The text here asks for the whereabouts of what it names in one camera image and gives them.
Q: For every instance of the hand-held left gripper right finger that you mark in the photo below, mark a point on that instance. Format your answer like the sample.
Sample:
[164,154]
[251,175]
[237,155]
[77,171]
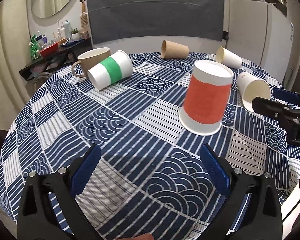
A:
[215,171]

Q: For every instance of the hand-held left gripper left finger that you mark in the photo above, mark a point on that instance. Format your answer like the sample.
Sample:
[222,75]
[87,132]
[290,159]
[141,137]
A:
[86,171]

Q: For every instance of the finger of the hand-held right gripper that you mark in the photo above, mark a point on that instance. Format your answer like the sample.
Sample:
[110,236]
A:
[270,107]
[286,95]

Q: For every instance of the white paper cup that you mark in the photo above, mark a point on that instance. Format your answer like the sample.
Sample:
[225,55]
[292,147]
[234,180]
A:
[230,58]
[252,87]

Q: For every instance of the orange band paper cup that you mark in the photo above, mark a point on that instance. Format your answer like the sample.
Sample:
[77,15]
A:
[206,100]

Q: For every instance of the green band paper cup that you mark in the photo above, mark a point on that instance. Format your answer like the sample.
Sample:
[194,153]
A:
[111,70]

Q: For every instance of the brown paper cup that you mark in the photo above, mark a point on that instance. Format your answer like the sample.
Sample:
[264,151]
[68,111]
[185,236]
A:
[175,50]

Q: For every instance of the white refrigerator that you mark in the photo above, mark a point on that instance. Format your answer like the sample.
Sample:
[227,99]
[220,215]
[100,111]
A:
[260,35]

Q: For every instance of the blue patterned tablecloth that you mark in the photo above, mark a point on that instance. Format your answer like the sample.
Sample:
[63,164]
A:
[140,120]

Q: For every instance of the metal chair back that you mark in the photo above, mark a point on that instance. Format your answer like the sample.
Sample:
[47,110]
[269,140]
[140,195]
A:
[42,80]

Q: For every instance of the beige ceramic mug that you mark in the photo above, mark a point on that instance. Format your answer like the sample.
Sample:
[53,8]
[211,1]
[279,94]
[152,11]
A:
[95,60]

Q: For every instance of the dark side shelf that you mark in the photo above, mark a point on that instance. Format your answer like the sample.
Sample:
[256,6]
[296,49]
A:
[40,63]

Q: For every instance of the red plastic basket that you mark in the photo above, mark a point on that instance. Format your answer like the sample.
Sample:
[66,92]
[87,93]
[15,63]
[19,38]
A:
[48,50]

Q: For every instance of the green plastic bag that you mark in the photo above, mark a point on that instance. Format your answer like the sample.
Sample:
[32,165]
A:
[34,47]

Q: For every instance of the small potted plant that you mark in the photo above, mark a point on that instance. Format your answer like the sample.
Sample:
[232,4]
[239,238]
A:
[75,35]

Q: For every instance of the grey cloth cover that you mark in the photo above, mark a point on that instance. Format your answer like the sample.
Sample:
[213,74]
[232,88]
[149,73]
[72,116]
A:
[155,10]

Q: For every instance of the wooden hairbrush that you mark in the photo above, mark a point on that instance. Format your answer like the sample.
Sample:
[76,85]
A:
[83,17]

